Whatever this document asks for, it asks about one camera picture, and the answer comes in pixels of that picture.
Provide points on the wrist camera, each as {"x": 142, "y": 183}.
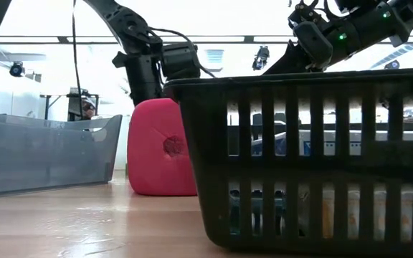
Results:
{"x": 179, "y": 61}
{"x": 307, "y": 10}

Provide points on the grey translucent bin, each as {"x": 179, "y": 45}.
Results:
{"x": 48, "y": 154}

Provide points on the black ceiling spotlight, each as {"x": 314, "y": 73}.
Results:
{"x": 16, "y": 69}
{"x": 393, "y": 65}
{"x": 261, "y": 57}

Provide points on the person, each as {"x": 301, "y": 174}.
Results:
{"x": 89, "y": 111}

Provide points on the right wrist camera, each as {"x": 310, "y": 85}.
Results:
{"x": 307, "y": 10}

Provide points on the pink foam die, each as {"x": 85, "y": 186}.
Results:
{"x": 149, "y": 150}

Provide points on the ceiling light bar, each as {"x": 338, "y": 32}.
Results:
{"x": 249, "y": 39}

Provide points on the black slotted basket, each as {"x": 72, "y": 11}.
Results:
{"x": 206, "y": 125}

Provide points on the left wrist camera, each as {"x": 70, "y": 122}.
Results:
{"x": 179, "y": 61}

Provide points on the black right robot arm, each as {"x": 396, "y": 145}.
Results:
{"x": 371, "y": 25}

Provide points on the ceiling air vent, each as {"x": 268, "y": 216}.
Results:
{"x": 214, "y": 56}

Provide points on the white blue small box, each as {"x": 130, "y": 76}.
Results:
{"x": 280, "y": 147}

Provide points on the white background counter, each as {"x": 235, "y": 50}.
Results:
{"x": 354, "y": 143}

